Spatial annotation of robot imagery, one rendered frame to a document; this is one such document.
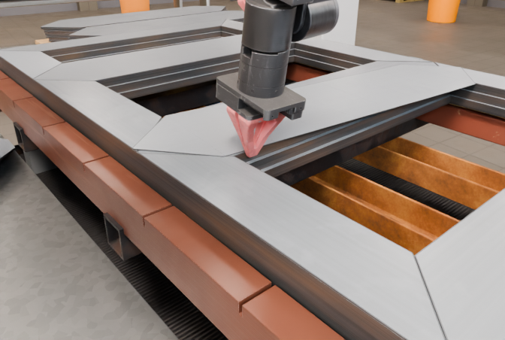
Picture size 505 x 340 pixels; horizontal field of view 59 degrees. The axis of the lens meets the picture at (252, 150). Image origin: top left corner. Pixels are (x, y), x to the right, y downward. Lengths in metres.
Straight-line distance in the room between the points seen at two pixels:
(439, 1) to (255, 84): 6.80
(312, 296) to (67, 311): 0.36
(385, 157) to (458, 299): 0.60
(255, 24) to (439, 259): 0.30
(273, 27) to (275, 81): 0.06
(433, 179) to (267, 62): 0.51
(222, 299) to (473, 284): 0.22
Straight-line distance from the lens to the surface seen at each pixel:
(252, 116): 0.53
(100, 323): 0.64
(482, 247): 0.47
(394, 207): 0.82
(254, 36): 0.51
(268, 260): 0.44
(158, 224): 0.53
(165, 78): 1.02
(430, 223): 0.80
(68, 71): 1.04
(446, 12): 7.30
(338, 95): 0.83
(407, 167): 0.95
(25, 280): 0.74
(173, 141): 0.64
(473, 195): 0.90
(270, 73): 0.52
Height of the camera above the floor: 1.12
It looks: 25 degrees down
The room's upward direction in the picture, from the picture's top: straight up
